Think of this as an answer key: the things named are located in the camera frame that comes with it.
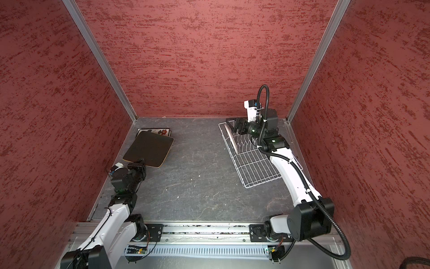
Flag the right corner aluminium profile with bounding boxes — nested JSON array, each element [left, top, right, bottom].
[[287, 0, 350, 126]]

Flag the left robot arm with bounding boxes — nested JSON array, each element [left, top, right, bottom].
[[60, 159, 150, 269]]

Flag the black plate yellow rim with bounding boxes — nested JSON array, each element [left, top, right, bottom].
[[123, 131, 174, 168]]

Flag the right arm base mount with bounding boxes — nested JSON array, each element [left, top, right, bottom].
[[249, 224, 281, 243]]

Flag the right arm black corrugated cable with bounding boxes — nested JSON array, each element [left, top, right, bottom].
[[256, 85, 352, 263]]

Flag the floral square plate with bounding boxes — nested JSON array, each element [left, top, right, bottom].
[[136, 128, 171, 137]]

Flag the left corner aluminium profile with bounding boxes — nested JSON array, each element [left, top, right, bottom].
[[62, 0, 138, 123]]

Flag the white round bowl plate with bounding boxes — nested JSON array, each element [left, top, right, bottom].
[[225, 122, 239, 155]]

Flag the corner aluminium profile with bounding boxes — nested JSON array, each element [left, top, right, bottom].
[[287, 0, 350, 126], [62, 0, 138, 123]]

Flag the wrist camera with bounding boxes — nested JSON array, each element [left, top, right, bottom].
[[244, 99, 261, 122], [108, 163, 124, 174]]

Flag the aluminium front rail frame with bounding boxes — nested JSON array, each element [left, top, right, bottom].
[[53, 221, 353, 269]]

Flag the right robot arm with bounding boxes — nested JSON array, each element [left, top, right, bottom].
[[225, 107, 335, 241]]

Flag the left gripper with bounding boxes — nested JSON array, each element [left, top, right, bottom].
[[128, 156, 146, 191]]

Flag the white wire dish rack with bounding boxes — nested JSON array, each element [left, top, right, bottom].
[[218, 120, 305, 189]]

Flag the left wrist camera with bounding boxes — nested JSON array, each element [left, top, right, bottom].
[[108, 163, 124, 174]]

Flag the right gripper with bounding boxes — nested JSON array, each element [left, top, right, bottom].
[[226, 116, 267, 139]]

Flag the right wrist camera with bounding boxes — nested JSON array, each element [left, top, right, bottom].
[[244, 99, 261, 122]]

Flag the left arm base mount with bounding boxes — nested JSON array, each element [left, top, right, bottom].
[[142, 224, 164, 242]]

